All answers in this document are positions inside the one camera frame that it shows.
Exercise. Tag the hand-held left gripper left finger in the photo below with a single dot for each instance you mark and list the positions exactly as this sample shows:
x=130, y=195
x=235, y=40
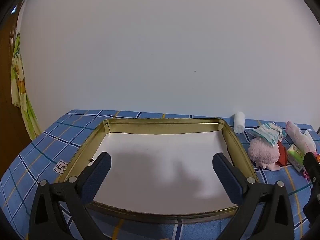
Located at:
x=97, y=177

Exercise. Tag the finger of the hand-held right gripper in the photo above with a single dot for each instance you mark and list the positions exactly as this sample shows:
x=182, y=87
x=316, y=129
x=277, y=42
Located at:
x=311, y=165

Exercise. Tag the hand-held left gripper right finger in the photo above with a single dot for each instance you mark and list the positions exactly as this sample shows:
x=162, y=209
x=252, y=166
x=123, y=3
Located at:
x=228, y=177

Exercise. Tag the shiny red packet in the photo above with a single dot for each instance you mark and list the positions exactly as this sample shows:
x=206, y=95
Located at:
x=318, y=158

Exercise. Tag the green tissue pack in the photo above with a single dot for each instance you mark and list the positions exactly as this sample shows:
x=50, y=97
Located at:
x=295, y=156

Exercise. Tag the red woven pouch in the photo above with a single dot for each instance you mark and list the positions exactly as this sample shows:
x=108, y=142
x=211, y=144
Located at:
x=282, y=153

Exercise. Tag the pink white soft packet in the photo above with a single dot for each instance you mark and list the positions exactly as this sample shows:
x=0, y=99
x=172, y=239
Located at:
x=296, y=133

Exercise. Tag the pink fluffy plush toy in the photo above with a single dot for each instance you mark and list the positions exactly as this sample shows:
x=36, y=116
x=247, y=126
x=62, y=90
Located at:
x=262, y=152

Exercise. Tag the teal cotton swab packet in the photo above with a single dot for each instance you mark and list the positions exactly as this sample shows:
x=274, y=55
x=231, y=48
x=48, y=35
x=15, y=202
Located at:
x=268, y=133

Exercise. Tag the white gauze roll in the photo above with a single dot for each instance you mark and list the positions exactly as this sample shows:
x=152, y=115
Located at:
x=239, y=122

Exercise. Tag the gold metal tin box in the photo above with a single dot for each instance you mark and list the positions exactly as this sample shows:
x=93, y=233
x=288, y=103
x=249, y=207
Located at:
x=162, y=127

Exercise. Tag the blue plaid bed sheet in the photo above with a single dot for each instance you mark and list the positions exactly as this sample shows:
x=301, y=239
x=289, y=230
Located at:
x=50, y=140

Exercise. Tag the brown wooden door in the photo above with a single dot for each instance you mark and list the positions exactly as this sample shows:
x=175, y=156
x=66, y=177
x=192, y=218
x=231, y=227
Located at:
x=7, y=105

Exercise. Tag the green yellow hanging cloth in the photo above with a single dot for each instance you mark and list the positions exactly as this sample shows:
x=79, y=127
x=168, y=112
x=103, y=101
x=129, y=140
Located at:
x=21, y=90

